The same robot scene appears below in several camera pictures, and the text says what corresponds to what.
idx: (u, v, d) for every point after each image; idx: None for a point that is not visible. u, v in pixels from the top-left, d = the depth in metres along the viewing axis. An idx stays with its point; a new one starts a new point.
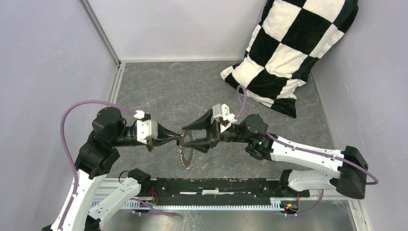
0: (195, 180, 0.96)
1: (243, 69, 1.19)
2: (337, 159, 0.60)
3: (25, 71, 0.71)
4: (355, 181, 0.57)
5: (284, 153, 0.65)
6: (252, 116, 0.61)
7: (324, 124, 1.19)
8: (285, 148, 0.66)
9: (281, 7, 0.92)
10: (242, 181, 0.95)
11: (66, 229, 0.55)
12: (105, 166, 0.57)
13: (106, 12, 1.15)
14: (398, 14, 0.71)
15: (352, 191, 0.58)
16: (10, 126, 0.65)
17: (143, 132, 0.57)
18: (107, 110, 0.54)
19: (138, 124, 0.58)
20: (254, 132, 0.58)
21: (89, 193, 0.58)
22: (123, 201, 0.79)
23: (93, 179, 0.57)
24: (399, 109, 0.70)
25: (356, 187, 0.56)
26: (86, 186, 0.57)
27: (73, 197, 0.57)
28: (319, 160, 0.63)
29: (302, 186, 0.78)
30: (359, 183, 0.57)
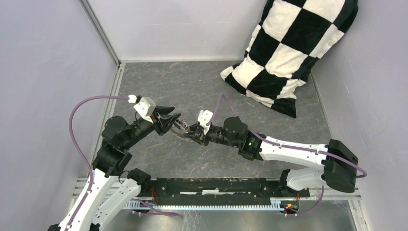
0: (195, 180, 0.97)
1: (243, 69, 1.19)
2: (323, 152, 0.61)
3: (26, 70, 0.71)
4: (340, 173, 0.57)
5: (272, 152, 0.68)
6: (230, 119, 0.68)
7: (324, 124, 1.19)
8: (273, 147, 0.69)
9: (281, 7, 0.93)
10: (242, 181, 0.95)
11: (75, 225, 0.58)
12: (121, 165, 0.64)
13: (105, 13, 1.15)
14: (398, 14, 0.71)
15: (340, 184, 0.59)
16: (10, 125, 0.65)
17: (144, 109, 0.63)
18: (113, 120, 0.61)
19: (136, 108, 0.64)
20: (231, 131, 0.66)
21: (101, 191, 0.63)
22: (123, 204, 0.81)
23: (108, 179, 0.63)
24: (399, 109, 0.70)
25: (343, 178, 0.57)
26: (100, 185, 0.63)
27: (87, 193, 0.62)
28: (304, 156, 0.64)
29: (304, 185, 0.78)
30: (345, 174, 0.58)
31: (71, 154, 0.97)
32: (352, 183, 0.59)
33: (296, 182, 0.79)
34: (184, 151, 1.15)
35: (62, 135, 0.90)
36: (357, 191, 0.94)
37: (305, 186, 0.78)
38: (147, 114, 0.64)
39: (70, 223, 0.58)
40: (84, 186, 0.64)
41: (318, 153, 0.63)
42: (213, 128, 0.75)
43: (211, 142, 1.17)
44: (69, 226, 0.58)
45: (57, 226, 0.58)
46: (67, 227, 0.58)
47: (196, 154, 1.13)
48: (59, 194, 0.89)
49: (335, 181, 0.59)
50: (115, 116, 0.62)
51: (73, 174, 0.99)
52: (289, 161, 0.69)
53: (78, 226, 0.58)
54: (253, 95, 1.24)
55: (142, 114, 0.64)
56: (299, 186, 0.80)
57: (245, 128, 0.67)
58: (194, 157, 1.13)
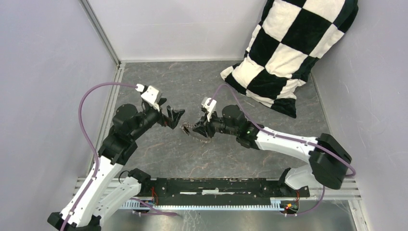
0: (195, 180, 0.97)
1: (243, 69, 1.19)
2: (311, 144, 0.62)
3: (26, 70, 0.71)
4: (325, 164, 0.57)
5: (266, 140, 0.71)
6: (231, 107, 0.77)
7: (324, 124, 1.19)
8: (267, 135, 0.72)
9: (281, 7, 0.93)
10: (242, 181, 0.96)
11: (78, 212, 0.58)
12: (126, 154, 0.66)
13: (105, 13, 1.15)
14: (398, 14, 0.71)
15: (326, 178, 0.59)
16: (9, 125, 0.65)
17: (153, 95, 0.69)
18: (125, 107, 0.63)
19: (146, 95, 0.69)
20: (227, 117, 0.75)
21: (106, 179, 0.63)
22: (125, 199, 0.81)
23: (114, 167, 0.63)
24: (399, 109, 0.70)
25: (327, 170, 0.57)
26: (106, 172, 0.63)
27: (92, 180, 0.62)
28: (294, 146, 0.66)
29: (302, 183, 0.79)
30: (330, 168, 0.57)
31: (71, 154, 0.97)
32: (338, 178, 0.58)
33: (293, 181, 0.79)
34: (184, 151, 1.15)
35: (62, 135, 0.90)
36: (357, 191, 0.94)
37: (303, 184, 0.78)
38: (156, 101, 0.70)
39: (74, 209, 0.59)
40: (89, 173, 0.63)
41: (307, 145, 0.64)
42: (216, 118, 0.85)
43: (211, 143, 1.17)
44: (71, 212, 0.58)
45: (60, 213, 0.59)
46: (70, 212, 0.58)
47: (196, 154, 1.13)
48: (59, 194, 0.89)
49: (320, 173, 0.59)
50: (125, 105, 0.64)
51: (73, 174, 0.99)
52: (282, 150, 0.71)
53: (81, 213, 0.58)
54: (253, 95, 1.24)
55: (151, 100, 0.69)
56: (298, 186, 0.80)
57: (240, 115, 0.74)
58: (194, 157, 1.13)
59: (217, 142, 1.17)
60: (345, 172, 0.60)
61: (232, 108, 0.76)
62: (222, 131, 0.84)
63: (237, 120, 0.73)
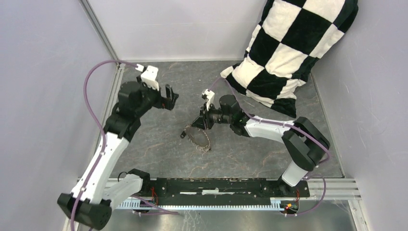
0: (195, 180, 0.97)
1: (243, 69, 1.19)
2: (288, 125, 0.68)
3: (26, 70, 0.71)
4: (296, 142, 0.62)
5: (253, 125, 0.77)
6: (228, 96, 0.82)
7: (324, 124, 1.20)
8: (254, 121, 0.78)
9: (281, 7, 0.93)
10: (242, 181, 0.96)
11: (90, 187, 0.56)
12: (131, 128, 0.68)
13: (105, 12, 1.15)
14: (398, 14, 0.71)
15: (299, 157, 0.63)
16: (9, 125, 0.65)
17: (153, 72, 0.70)
18: (127, 83, 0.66)
19: (146, 73, 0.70)
20: (223, 104, 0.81)
21: (115, 154, 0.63)
22: (131, 189, 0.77)
23: (121, 141, 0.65)
24: (399, 109, 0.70)
25: (297, 146, 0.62)
26: (114, 146, 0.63)
27: (101, 155, 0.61)
28: (274, 128, 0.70)
29: (296, 179, 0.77)
30: (301, 145, 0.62)
31: (71, 154, 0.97)
32: (311, 158, 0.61)
33: (287, 176, 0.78)
34: (184, 151, 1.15)
35: (62, 135, 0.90)
36: (357, 191, 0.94)
37: (298, 179, 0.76)
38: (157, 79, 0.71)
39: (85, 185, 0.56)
40: (96, 151, 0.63)
41: (285, 126, 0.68)
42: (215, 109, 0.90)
43: (211, 143, 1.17)
44: (84, 188, 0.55)
45: (71, 193, 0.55)
46: (82, 189, 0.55)
47: (196, 154, 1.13)
48: (59, 194, 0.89)
49: (293, 152, 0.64)
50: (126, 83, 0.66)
51: (74, 174, 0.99)
52: (266, 135, 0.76)
53: (93, 188, 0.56)
54: (253, 95, 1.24)
55: (152, 77, 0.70)
56: (293, 182, 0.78)
57: (235, 103, 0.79)
58: (194, 157, 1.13)
59: (217, 142, 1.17)
60: (320, 154, 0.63)
61: (229, 97, 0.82)
62: (218, 121, 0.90)
63: (231, 108, 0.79)
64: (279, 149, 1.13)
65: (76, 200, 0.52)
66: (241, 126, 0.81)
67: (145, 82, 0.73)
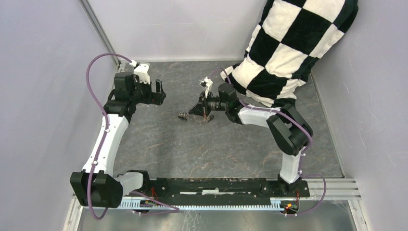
0: (195, 181, 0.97)
1: (243, 69, 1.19)
2: (275, 110, 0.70)
3: (26, 70, 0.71)
4: (278, 124, 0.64)
5: (245, 111, 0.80)
6: (226, 85, 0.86)
7: (324, 124, 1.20)
8: (247, 109, 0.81)
9: (281, 7, 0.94)
10: (242, 181, 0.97)
11: (102, 160, 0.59)
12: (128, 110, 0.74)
13: (105, 12, 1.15)
14: (398, 14, 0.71)
15: (281, 139, 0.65)
16: (10, 125, 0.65)
17: (145, 66, 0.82)
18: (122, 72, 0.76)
19: (139, 67, 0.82)
20: (221, 92, 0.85)
21: (119, 131, 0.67)
22: (133, 178, 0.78)
23: (122, 120, 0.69)
24: (399, 109, 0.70)
25: (280, 129, 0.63)
26: (117, 123, 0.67)
27: (107, 132, 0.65)
28: (262, 114, 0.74)
29: (293, 174, 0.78)
30: (285, 129, 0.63)
31: (71, 154, 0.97)
32: (293, 143, 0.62)
33: (283, 171, 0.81)
34: (184, 151, 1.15)
35: (61, 135, 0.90)
36: (357, 191, 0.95)
37: (293, 173, 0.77)
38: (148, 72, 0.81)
39: (96, 160, 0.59)
40: (100, 131, 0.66)
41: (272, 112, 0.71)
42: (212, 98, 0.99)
43: (211, 143, 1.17)
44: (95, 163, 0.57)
45: (82, 170, 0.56)
46: (94, 162, 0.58)
47: (196, 154, 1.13)
48: (59, 194, 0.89)
49: (277, 136, 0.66)
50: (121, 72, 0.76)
51: None
52: (257, 121, 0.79)
53: (105, 160, 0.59)
54: (253, 95, 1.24)
55: (144, 69, 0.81)
56: (288, 176, 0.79)
57: (233, 92, 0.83)
58: (194, 157, 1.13)
59: (217, 142, 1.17)
60: (303, 139, 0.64)
61: (229, 86, 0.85)
62: (216, 108, 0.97)
63: (228, 96, 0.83)
64: (279, 149, 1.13)
65: (90, 173, 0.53)
66: (235, 113, 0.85)
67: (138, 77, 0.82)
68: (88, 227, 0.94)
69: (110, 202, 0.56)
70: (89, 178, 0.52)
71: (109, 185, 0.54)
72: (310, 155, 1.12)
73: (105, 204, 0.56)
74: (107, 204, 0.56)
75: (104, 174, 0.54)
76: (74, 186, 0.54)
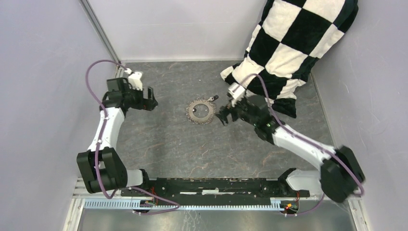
0: (195, 180, 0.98)
1: (242, 69, 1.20)
2: (328, 151, 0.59)
3: (25, 71, 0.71)
4: (334, 173, 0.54)
5: (284, 137, 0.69)
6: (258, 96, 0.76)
7: (324, 124, 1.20)
8: (286, 134, 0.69)
9: (281, 7, 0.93)
10: (242, 181, 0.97)
11: (104, 141, 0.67)
12: (123, 104, 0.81)
13: (105, 13, 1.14)
14: (398, 15, 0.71)
15: (330, 186, 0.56)
16: (10, 126, 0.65)
17: (137, 74, 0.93)
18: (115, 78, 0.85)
19: (132, 75, 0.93)
20: (251, 104, 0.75)
21: (117, 119, 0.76)
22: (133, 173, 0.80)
23: (119, 111, 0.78)
24: (399, 109, 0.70)
25: (332, 178, 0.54)
26: (115, 114, 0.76)
27: (106, 120, 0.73)
28: (311, 150, 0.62)
29: (301, 186, 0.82)
30: (337, 177, 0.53)
31: (71, 154, 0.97)
32: (343, 190, 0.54)
33: (296, 178, 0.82)
34: (184, 151, 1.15)
35: (61, 135, 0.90)
36: None
37: (301, 186, 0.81)
38: (140, 79, 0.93)
39: (100, 139, 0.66)
40: (100, 120, 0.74)
41: (324, 151, 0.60)
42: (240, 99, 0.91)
43: (211, 142, 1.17)
44: (100, 142, 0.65)
45: (89, 150, 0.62)
46: (98, 141, 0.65)
47: (196, 154, 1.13)
48: (59, 194, 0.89)
49: (326, 181, 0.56)
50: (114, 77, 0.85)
51: (73, 174, 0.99)
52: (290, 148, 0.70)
53: (107, 141, 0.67)
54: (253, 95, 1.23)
55: (136, 77, 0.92)
56: (298, 186, 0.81)
57: (264, 107, 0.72)
58: (194, 157, 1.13)
59: (217, 142, 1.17)
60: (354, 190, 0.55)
61: (261, 98, 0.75)
62: (242, 118, 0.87)
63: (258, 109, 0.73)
64: (279, 149, 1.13)
65: (96, 152, 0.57)
66: (269, 131, 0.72)
67: (130, 83, 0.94)
68: (88, 226, 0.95)
69: (118, 181, 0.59)
70: (95, 157, 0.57)
71: (114, 161, 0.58)
72: None
73: (113, 185, 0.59)
74: (116, 186, 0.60)
75: (109, 150, 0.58)
76: (81, 166, 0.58)
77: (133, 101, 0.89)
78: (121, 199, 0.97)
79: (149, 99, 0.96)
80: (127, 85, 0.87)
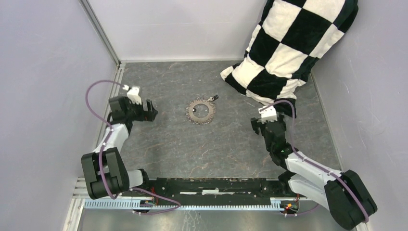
0: (195, 181, 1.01)
1: (243, 69, 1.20)
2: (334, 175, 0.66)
3: (25, 71, 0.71)
4: (337, 195, 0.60)
5: (295, 161, 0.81)
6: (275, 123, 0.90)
7: (324, 124, 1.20)
8: (297, 158, 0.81)
9: (281, 7, 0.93)
10: (241, 181, 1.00)
11: (109, 145, 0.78)
12: (127, 121, 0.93)
13: (105, 13, 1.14)
14: (398, 14, 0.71)
15: (335, 207, 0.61)
16: (9, 126, 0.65)
17: (135, 90, 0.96)
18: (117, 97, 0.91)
19: (130, 91, 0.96)
20: (268, 130, 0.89)
21: (122, 131, 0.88)
22: (135, 175, 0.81)
23: (123, 127, 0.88)
24: (400, 109, 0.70)
25: (340, 201, 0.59)
26: (119, 128, 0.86)
27: (111, 131, 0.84)
28: (317, 173, 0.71)
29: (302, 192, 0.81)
30: (345, 202, 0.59)
31: (71, 154, 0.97)
32: (352, 218, 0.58)
33: (301, 185, 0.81)
34: (184, 151, 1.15)
35: (61, 135, 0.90)
36: None
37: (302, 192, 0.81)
38: (138, 94, 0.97)
39: (106, 143, 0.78)
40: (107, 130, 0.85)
41: (329, 175, 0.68)
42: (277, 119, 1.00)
43: (211, 142, 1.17)
44: (104, 145, 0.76)
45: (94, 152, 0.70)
46: (103, 144, 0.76)
47: (196, 154, 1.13)
48: (59, 194, 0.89)
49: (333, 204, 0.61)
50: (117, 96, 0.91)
51: (73, 174, 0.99)
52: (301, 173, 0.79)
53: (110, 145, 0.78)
54: (253, 95, 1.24)
55: (135, 93, 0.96)
56: (297, 189, 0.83)
57: (281, 133, 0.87)
58: (194, 157, 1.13)
59: (217, 142, 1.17)
60: (359, 215, 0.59)
61: (278, 126, 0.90)
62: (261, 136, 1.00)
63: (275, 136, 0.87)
64: None
65: (100, 152, 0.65)
66: (281, 157, 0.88)
67: (130, 98, 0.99)
68: (88, 226, 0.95)
69: (119, 182, 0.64)
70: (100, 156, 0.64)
71: (116, 160, 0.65)
72: (310, 155, 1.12)
73: (115, 186, 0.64)
74: (119, 187, 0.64)
75: (112, 150, 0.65)
76: (85, 167, 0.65)
77: (133, 115, 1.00)
78: (121, 199, 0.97)
79: (149, 111, 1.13)
80: (128, 102, 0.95)
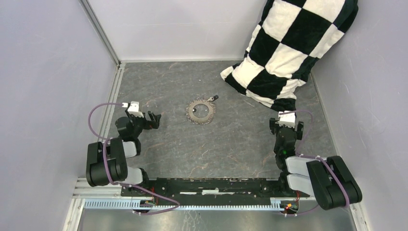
0: (195, 181, 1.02)
1: (243, 69, 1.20)
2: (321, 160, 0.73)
3: (26, 71, 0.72)
4: (315, 171, 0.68)
5: (293, 158, 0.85)
6: (289, 130, 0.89)
7: (324, 124, 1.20)
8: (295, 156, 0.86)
9: (281, 7, 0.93)
10: (242, 181, 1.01)
11: None
12: (135, 139, 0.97)
13: (105, 13, 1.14)
14: (398, 14, 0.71)
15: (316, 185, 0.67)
16: (9, 126, 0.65)
17: (135, 106, 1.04)
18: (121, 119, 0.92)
19: (130, 108, 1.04)
20: (280, 134, 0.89)
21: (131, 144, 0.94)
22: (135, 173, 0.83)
23: (132, 145, 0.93)
24: (400, 109, 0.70)
25: (318, 180, 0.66)
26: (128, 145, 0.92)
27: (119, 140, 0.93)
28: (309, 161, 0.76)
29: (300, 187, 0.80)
30: (323, 177, 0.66)
31: (71, 154, 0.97)
32: (329, 195, 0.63)
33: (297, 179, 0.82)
34: (184, 151, 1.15)
35: (61, 135, 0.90)
36: None
37: (301, 188, 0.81)
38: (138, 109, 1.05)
39: None
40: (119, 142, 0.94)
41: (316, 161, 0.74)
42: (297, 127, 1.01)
43: (210, 142, 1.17)
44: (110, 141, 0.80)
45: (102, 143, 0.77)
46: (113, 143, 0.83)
47: (196, 154, 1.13)
48: (59, 194, 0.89)
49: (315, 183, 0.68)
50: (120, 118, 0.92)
51: (73, 174, 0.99)
52: (298, 171, 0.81)
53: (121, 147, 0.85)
54: (254, 95, 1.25)
55: (135, 109, 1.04)
56: (295, 185, 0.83)
57: (292, 140, 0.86)
58: (194, 157, 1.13)
59: (217, 142, 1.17)
60: (338, 196, 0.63)
61: (292, 134, 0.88)
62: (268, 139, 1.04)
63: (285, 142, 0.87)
64: None
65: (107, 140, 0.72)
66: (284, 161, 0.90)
67: (132, 114, 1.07)
68: (88, 226, 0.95)
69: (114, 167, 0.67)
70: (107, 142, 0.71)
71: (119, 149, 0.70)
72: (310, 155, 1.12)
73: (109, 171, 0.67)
74: (113, 173, 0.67)
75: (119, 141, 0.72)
76: (91, 150, 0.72)
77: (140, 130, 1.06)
78: (121, 199, 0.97)
79: (154, 121, 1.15)
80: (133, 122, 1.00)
